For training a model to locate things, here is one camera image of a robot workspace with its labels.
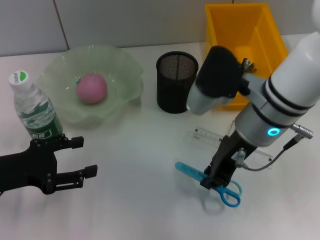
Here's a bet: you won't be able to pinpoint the clear green label water bottle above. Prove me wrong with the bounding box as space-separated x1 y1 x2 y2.
7 71 64 141

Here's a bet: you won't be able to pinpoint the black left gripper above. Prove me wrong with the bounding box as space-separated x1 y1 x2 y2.
0 134 98 196

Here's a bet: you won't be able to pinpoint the clear plastic ruler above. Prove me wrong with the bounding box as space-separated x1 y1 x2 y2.
192 121 274 171

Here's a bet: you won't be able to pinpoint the green glass fruit plate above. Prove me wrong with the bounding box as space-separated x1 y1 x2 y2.
39 44 145 130

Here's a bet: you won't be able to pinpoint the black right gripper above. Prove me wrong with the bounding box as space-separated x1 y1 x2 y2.
199 130 259 191

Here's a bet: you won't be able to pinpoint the blue scissors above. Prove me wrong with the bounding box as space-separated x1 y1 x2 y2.
175 161 243 208

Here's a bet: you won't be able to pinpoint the green plastic wrapper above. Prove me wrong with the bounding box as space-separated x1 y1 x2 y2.
241 57 258 75

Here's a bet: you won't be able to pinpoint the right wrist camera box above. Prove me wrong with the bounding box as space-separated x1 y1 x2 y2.
186 45 251 116

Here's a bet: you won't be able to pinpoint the pink peach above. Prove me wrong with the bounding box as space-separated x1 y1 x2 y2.
76 72 108 105

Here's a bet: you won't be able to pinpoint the yellow plastic bin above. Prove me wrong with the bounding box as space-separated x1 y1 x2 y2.
205 2 290 111

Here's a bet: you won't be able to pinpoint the black mesh pen holder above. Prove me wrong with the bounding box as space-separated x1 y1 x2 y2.
156 51 200 114

